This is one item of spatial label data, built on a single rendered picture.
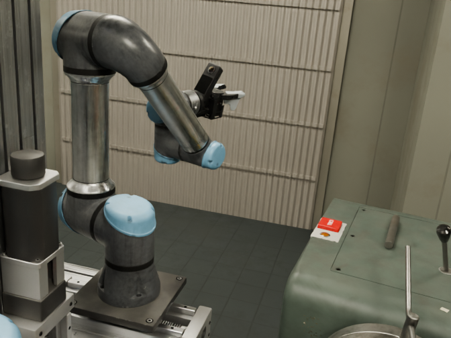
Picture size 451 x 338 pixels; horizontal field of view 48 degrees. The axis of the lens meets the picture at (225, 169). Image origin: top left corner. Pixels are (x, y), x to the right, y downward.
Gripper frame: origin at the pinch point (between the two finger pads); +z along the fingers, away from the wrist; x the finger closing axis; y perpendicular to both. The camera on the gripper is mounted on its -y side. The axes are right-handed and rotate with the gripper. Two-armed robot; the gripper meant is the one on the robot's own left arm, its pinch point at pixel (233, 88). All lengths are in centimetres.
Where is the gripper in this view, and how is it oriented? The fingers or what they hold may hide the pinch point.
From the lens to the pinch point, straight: 163.7
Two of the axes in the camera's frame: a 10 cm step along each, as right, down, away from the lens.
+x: 7.8, 3.8, -4.9
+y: -1.8, 9.0, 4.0
